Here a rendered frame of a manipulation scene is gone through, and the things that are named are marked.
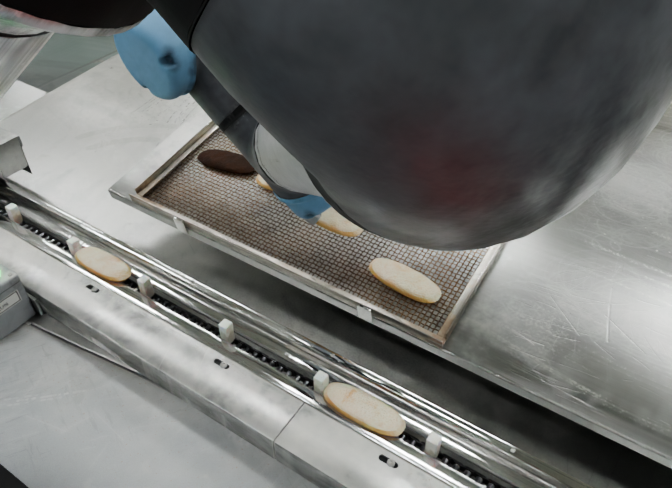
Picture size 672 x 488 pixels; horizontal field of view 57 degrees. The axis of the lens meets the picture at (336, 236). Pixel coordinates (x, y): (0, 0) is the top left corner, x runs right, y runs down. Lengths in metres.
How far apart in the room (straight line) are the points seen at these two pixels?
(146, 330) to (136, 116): 0.61
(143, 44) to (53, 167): 0.72
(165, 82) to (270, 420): 0.37
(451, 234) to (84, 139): 1.13
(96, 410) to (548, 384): 0.51
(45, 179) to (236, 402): 0.61
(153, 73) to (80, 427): 0.43
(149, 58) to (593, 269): 0.56
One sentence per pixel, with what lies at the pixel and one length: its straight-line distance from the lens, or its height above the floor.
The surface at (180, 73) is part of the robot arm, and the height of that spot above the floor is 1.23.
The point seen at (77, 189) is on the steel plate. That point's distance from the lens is 1.12.
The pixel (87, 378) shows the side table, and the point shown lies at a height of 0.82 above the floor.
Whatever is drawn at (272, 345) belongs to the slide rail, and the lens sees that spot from 0.76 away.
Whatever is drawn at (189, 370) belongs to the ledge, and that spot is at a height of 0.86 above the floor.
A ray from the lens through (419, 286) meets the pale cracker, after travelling 0.75.
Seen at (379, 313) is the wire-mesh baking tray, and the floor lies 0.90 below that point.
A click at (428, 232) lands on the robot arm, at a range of 0.15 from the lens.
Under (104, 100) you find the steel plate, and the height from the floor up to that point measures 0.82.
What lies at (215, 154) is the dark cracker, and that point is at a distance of 0.95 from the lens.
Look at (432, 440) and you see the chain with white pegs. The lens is 0.66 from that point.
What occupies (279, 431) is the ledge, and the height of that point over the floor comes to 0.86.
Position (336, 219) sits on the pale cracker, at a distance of 0.75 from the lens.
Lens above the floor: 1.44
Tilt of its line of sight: 41 degrees down
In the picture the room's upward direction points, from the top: straight up
